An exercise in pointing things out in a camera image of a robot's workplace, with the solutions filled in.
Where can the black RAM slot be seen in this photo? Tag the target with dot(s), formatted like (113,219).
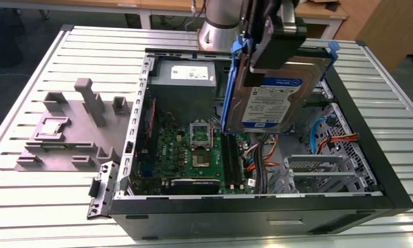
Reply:
(237,160)
(229,160)

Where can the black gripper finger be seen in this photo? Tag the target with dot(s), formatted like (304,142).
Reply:
(278,49)

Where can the silver CPU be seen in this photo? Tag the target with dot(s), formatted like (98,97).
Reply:
(50,128)

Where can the wooden cabinet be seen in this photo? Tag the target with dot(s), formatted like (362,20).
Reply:
(392,31)

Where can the green RAM stick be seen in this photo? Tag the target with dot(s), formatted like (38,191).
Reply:
(60,146)

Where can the grey card retention bracket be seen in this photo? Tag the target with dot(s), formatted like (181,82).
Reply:
(104,186)

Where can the wooden desk white frame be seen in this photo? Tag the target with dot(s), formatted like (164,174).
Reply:
(318,14)

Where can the grey power supply unit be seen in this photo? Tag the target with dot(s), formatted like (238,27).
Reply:
(182,98)

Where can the green motherboard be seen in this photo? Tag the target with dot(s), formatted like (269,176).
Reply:
(172,155)

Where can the hard disk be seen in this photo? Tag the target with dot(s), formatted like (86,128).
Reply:
(272,108)

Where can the black office chair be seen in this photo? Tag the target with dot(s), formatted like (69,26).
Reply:
(6,38)

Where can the CPU socket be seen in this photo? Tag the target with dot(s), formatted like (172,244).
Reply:
(202,158)

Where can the black PC case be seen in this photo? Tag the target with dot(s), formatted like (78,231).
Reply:
(226,217)

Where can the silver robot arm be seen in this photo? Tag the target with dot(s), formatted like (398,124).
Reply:
(216,36)

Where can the grey parts rack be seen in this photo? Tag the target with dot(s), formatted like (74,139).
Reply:
(82,134)

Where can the black graphics card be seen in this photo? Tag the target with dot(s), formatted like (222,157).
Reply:
(192,187)

